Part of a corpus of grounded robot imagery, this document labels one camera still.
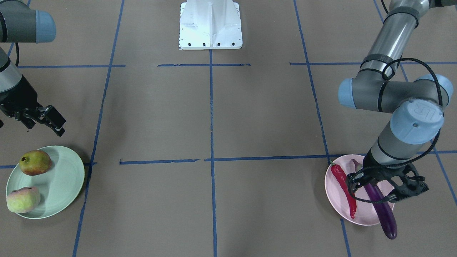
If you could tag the purple eggplant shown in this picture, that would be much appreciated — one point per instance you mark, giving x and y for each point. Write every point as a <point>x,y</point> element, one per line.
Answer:
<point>383,211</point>

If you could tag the pink plate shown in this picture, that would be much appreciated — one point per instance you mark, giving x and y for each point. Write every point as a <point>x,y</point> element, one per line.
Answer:
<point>365,212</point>

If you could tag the green plate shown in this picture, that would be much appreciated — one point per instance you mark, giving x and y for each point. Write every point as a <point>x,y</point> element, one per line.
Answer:
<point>58,187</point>

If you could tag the black camera bracket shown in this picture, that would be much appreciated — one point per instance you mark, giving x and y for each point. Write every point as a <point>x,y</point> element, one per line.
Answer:
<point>403,177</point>

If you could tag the red green pomegranate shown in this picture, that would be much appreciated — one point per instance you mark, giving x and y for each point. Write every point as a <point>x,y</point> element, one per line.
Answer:
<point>35,162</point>

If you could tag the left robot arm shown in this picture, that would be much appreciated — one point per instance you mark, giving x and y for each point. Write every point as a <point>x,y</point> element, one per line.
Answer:
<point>416,107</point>

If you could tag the peach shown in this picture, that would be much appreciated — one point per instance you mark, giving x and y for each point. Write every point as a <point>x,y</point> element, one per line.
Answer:
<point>23,200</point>

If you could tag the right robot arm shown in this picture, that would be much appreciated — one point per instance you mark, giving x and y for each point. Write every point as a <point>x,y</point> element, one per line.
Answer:
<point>21,24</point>

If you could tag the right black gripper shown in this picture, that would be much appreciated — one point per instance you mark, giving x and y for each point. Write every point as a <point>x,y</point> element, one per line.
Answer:
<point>18,93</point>

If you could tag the white camera stand base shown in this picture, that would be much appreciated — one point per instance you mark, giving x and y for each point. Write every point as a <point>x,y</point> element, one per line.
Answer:
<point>210,24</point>

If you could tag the red chili pepper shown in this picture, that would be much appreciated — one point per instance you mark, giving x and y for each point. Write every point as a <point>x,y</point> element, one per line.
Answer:
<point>340,176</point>

